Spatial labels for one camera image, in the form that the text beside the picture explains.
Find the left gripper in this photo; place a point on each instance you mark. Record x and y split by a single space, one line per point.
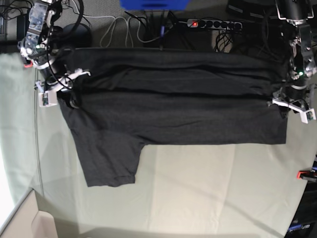
292 98

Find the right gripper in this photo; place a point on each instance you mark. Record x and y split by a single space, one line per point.
62 82

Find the black t-shirt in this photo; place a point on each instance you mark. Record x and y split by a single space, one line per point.
138 97

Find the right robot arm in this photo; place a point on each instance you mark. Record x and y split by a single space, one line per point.
46 45

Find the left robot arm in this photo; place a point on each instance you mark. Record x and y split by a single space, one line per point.
301 61

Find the red black table clamp left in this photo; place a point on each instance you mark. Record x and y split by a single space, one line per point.
27 63

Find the red black table clamp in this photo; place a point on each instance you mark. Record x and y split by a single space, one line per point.
27 63
308 175

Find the black round base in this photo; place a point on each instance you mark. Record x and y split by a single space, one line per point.
81 38

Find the red black table clamp right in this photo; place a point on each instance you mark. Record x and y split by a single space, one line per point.
308 175

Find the light green table cloth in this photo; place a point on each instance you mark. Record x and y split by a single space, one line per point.
228 191

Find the blue plastic box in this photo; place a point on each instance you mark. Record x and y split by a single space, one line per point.
154 4

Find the black power strip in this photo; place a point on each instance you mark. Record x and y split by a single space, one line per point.
214 24

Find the beige cardboard box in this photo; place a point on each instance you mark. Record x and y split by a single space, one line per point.
28 221

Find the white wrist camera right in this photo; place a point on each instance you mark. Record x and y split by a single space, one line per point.
47 99

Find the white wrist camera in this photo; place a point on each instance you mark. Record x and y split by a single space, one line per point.
47 99
308 115

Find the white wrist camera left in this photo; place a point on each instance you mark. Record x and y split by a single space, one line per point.
308 115

